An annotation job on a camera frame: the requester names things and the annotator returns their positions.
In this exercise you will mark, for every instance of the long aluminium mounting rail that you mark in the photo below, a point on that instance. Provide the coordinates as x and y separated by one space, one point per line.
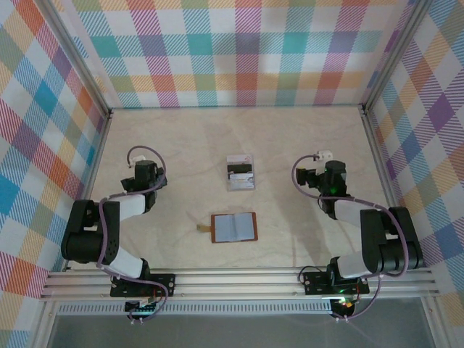
235 284

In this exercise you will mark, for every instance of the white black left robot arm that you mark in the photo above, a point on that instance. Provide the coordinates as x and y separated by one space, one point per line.
130 204

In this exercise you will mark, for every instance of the short aluminium frame bar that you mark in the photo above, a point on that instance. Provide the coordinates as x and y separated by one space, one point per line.
43 326
435 322

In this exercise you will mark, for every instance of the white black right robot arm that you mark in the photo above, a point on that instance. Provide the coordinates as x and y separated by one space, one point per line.
348 210

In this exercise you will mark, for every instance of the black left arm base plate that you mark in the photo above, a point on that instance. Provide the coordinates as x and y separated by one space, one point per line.
163 284

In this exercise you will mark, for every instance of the aluminium frame post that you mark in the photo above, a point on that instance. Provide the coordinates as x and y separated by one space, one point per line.
72 58
397 54

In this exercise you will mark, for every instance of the black card gold lines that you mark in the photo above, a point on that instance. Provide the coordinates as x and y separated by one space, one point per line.
239 168

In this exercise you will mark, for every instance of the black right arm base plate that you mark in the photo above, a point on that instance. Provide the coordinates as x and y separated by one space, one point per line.
315 282

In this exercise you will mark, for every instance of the brown leather card holder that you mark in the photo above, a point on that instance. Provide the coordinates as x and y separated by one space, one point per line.
235 228

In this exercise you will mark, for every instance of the aluminium side rail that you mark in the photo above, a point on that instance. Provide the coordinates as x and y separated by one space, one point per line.
384 174
92 174

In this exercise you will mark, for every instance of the silver VIP card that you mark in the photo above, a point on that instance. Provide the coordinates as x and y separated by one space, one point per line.
241 177

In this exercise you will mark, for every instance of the white VIP card red print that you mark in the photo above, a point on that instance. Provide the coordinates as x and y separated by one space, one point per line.
243 185

